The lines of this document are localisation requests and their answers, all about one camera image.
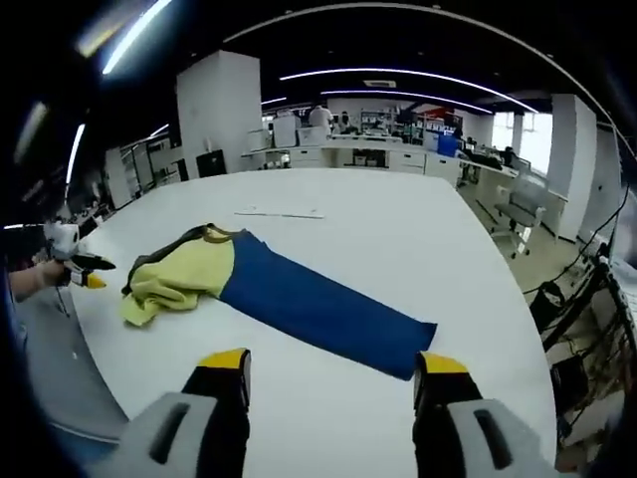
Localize black equipment rack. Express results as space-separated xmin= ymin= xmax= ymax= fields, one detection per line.
xmin=530 ymin=248 xmax=637 ymax=449

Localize white lab appliance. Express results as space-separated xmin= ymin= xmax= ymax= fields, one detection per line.
xmin=273 ymin=117 xmax=303 ymax=148

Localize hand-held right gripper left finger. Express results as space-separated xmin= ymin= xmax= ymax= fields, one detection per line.
xmin=97 ymin=348 xmax=253 ymax=478

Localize black bag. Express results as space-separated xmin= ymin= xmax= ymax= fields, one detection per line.
xmin=462 ymin=151 xmax=504 ymax=168

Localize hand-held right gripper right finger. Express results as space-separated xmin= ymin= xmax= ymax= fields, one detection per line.
xmin=412 ymin=351 xmax=553 ymax=478

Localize grey office chair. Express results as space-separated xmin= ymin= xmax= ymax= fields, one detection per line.
xmin=490 ymin=171 xmax=548 ymax=260

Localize white ceiling light strip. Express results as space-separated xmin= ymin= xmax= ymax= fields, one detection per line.
xmin=102 ymin=0 xmax=173 ymax=76
xmin=278 ymin=67 xmax=541 ymax=114

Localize black floor cabinet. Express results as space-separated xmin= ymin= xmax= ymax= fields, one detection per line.
xmin=195 ymin=148 xmax=228 ymax=180

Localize white shelving unit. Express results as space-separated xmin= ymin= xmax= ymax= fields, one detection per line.
xmin=104 ymin=138 xmax=176 ymax=210

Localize yellow blue black garment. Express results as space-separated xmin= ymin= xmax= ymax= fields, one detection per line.
xmin=118 ymin=223 xmax=439 ymax=383

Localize white counter cabinets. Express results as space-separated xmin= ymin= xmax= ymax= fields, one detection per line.
xmin=241 ymin=132 xmax=520 ymax=189

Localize person's left hand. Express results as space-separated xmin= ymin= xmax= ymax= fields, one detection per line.
xmin=34 ymin=260 xmax=70 ymax=291

